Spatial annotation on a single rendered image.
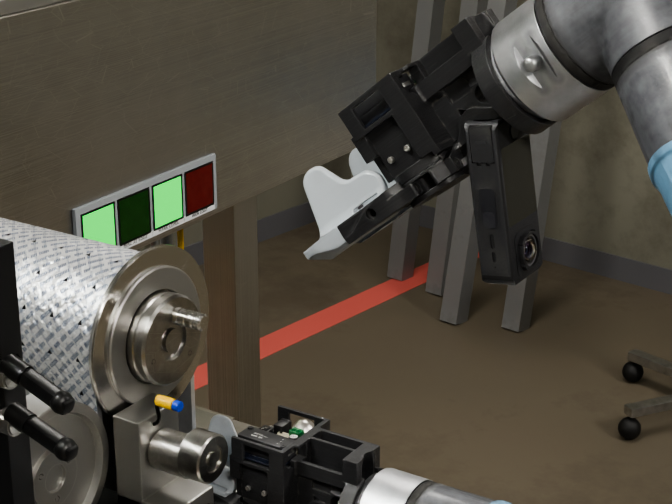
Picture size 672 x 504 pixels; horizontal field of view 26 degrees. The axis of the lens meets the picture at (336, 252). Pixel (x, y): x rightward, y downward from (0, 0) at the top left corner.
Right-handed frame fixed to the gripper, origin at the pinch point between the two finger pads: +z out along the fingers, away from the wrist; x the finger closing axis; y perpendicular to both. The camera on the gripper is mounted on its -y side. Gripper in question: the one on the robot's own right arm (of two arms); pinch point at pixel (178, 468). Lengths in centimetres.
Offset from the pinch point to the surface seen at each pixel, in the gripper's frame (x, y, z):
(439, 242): -286, -92, 127
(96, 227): -23.5, 10.0, 29.4
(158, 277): 5.6, 20.8, -3.4
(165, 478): 9.1, 5.2, -6.1
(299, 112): -64, 14, 30
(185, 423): 0.3, 4.9, -1.3
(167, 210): -35.7, 8.4, 29.4
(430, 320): -265, -109, 118
